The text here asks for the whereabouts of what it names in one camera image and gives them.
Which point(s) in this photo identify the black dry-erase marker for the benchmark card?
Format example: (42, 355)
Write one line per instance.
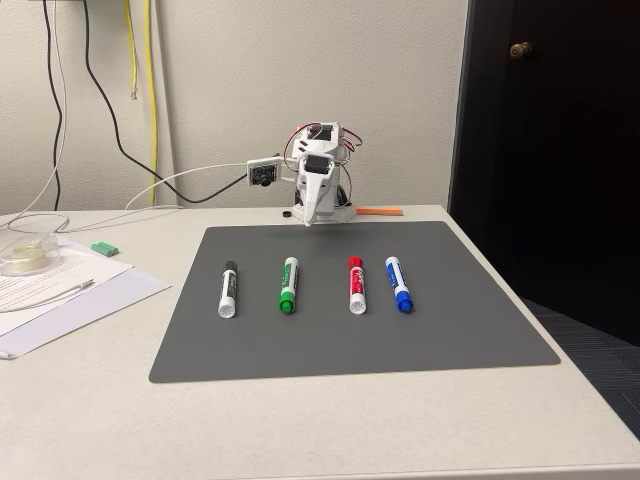
(228, 287)

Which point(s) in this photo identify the green dry-erase marker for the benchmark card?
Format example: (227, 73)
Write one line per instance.
(289, 282)

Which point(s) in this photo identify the red dry-erase marker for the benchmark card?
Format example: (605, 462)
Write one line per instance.
(356, 285)

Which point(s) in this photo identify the blue dry-erase marker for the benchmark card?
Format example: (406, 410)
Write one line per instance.
(398, 282)

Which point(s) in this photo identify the orange flat strip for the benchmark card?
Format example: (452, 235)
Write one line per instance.
(380, 211)

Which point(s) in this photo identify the dark grey mat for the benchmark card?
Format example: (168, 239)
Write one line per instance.
(350, 340)

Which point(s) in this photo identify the green block eraser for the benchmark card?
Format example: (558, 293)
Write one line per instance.
(104, 247)

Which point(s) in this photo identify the printed white paper sheet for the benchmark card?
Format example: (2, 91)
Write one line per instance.
(95, 267)

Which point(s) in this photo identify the brass doorknob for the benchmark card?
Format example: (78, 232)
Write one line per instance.
(520, 50)

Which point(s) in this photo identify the plain white paper sheet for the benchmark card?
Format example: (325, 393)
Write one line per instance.
(100, 305)

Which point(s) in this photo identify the dark door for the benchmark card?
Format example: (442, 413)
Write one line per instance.
(575, 150)

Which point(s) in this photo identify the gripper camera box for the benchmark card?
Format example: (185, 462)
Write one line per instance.
(262, 172)

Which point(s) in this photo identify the white wall conduit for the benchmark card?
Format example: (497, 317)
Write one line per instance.
(167, 100)

